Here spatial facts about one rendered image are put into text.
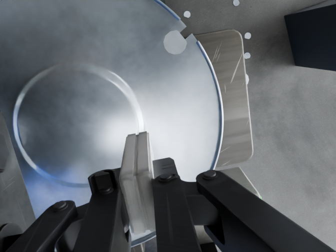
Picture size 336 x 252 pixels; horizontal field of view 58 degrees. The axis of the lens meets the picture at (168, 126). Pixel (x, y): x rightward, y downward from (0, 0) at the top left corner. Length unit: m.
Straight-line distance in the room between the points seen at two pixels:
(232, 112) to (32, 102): 0.20
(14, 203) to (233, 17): 1.00
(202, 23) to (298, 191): 0.76
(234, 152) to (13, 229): 0.22
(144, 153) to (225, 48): 0.18
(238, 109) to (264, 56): 0.84
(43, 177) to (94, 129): 0.08
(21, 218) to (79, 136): 0.13
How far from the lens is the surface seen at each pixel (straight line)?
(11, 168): 0.21
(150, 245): 0.54
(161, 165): 0.16
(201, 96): 0.31
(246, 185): 0.58
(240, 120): 0.32
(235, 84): 0.32
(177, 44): 0.30
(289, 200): 1.35
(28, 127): 0.33
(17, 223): 0.21
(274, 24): 1.16
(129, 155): 0.16
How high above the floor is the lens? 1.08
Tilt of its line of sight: 75 degrees down
